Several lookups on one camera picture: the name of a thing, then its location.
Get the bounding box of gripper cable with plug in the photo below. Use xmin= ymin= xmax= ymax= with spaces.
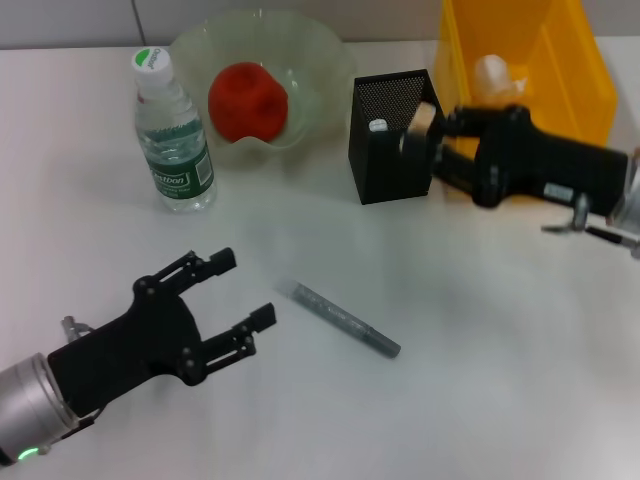
xmin=542 ymin=193 xmax=640 ymax=259
xmin=39 ymin=314 xmax=99 ymax=444

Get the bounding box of left gripper cable with plug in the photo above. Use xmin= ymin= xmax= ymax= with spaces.
xmin=39 ymin=314 xmax=99 ymax=444

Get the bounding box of right gripper cable with plug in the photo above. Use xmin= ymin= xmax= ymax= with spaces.
xmin=542 ymin=193 xmax=640 ymax=259

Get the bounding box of black mesh pen holder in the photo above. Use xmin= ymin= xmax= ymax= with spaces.
xmin=348 ymin=68 xmax=448 ymax=206

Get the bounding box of yellow plastic bin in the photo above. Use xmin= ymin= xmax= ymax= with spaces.
xmin=433 ymin=0 xmax=621 ymax=201

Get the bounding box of beige eraser with barcode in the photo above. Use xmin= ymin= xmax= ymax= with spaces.
xmin=402 ymin=101 xmax=437 ymax=157

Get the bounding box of clear green-label water bottle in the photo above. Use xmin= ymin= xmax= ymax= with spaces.
xmin=131 ymin=47 xmax=219 ymax=214

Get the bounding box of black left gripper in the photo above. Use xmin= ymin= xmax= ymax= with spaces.
xmin=47 ymin=246 xmax=279 ymax=420

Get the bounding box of pale green glass fruit bowl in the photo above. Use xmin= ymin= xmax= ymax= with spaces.
xmin=167 ymin=10 xmax=359 ymax=169

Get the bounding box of grey pen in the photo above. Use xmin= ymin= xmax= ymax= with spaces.
xmin=277 ymin=279 xmax=402 ymax=360

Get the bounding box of white paper ball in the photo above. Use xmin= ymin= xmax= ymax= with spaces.
xmin=472 ymin=53 xmax=531 ymax=104

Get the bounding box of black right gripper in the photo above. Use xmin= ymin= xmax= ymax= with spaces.
xmin=429 ymin=104 xmax=630 ymax=217

